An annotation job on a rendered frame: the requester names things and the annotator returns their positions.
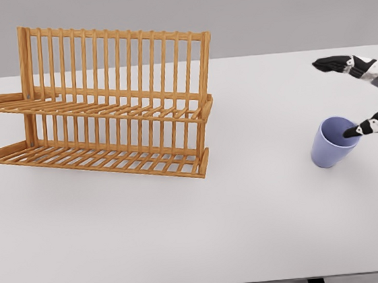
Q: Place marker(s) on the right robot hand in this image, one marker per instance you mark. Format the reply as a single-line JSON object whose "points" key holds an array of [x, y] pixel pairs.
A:
{"points": [[361, 65]]}

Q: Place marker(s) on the lavender plastic cup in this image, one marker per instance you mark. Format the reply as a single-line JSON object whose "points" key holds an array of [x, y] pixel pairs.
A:
{"points": [[330, 147]]}

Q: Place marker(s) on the wooden two-tier dish rack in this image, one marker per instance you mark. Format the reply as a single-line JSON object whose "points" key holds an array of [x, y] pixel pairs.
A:
{"points": [[113, 105]]}

